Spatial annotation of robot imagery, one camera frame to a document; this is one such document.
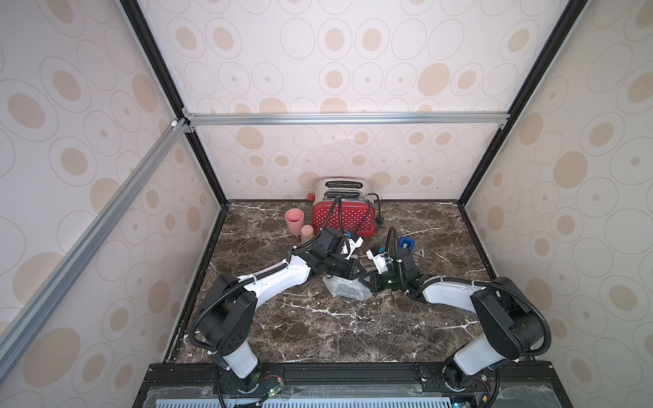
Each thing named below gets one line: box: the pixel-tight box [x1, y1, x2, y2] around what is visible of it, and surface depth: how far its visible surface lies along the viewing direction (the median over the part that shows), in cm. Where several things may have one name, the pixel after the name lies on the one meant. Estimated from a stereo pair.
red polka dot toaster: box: [307, 176, 376, 238], surface depth 101 cm
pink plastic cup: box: [283, 207, 306, 237], surface depth 104 cm
